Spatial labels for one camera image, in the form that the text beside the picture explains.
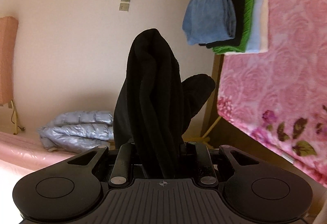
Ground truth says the pink sofa cover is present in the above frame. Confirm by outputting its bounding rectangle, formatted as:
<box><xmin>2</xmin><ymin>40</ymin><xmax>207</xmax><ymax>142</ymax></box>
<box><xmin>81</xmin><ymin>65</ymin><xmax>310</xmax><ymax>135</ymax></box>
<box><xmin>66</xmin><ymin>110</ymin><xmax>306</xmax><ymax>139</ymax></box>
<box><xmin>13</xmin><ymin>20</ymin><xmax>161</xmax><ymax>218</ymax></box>
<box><xmin>1</xmin><ymin>132</ymin><xmax>74</xmax><ymax>174</ymax></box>

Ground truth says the light blue folded garment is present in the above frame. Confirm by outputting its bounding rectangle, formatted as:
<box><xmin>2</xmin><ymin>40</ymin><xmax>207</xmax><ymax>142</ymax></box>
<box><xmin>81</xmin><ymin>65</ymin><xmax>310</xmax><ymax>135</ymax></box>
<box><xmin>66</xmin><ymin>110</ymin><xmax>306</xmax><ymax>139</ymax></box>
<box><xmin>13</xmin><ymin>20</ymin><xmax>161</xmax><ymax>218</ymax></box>
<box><xmin>245</xmin><ymin>0</ymin><xmax>263</xmax><ymax>53</ymax></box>

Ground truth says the green folded knit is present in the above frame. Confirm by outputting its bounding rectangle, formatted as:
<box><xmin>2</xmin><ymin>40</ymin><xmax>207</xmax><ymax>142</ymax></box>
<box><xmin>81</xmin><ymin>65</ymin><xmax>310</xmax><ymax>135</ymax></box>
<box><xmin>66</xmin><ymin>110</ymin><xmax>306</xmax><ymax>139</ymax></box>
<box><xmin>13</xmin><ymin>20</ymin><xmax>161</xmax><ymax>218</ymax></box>
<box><xmin>212</xmin><ymin>0</ymin><xmax>255</xmax><ymax>54</ymax></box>

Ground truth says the silver grey down jacket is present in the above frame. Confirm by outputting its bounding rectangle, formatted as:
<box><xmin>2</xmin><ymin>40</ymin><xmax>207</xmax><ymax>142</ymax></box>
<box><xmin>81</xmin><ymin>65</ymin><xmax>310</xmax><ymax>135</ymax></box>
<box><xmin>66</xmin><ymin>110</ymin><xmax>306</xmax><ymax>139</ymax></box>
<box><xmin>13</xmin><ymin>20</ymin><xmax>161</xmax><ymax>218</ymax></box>
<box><xmin>38</xmin><ymin>110</ymin><xmax>114</xmax><ymax>153</ymax></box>

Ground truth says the black folded garment in stack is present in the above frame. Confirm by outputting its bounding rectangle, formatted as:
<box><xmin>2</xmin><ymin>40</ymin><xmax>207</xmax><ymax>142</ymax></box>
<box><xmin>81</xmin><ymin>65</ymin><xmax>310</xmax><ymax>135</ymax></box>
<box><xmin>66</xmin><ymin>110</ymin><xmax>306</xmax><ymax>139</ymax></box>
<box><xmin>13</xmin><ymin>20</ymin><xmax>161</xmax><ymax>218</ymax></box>
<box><xmin>199</xmin><ymin>0</ymin><xmax>245</xmax><ymax>48</ymax></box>

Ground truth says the pink floral blanket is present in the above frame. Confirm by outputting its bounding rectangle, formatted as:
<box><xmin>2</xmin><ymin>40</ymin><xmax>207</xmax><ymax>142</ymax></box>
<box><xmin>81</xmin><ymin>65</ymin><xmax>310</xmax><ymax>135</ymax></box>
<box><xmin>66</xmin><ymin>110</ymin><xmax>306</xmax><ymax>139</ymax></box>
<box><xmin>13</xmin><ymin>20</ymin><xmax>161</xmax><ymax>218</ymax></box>
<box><xmin>217</xmin><ymin>0</ymin><xmax>326</xmax><ymax>185</ymax></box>

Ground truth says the black garment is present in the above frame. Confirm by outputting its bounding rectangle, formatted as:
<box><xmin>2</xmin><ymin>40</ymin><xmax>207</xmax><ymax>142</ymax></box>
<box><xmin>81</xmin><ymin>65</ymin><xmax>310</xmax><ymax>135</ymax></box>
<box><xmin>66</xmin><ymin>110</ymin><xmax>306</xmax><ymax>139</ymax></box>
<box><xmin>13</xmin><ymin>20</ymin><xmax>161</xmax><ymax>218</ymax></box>
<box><xmin>199</xmin><ymin>0</ymin><xmax>245</xmax><ymax>48</ymax></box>
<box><xmin>113</xmin><ymin>28</ymin><xmax>216</xmax><ymax>179</ymax></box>

